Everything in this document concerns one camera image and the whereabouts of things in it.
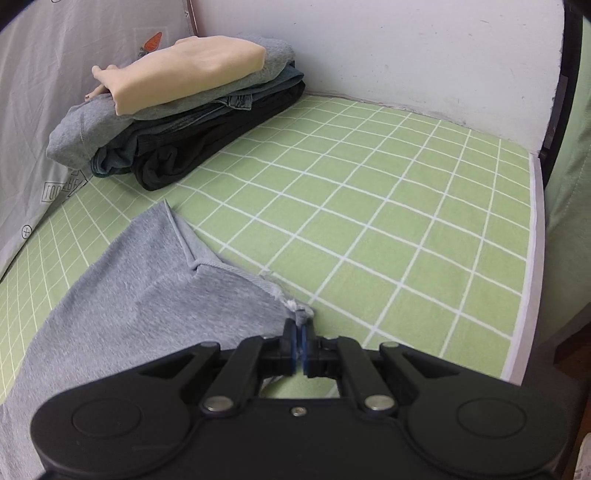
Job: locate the folded grey garment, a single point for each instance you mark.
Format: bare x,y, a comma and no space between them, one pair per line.
89,126

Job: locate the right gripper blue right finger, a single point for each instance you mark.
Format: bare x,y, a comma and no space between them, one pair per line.
343,359

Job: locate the grey printed quilt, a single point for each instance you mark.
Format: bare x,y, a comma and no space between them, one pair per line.
47,53

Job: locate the green checked bed sheet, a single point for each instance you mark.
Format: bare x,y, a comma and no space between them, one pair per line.
392,225

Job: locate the folded black garment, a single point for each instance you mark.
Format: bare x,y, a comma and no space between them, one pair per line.
166,158

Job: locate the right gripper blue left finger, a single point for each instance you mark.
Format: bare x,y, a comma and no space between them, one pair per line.
255,360

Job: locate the grey sweatpants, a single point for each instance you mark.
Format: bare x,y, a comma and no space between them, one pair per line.
157,289

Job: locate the folded blue jeans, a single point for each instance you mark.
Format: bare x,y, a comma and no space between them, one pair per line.
117,156

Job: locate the folded beige garment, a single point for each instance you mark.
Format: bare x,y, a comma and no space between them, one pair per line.
190,66

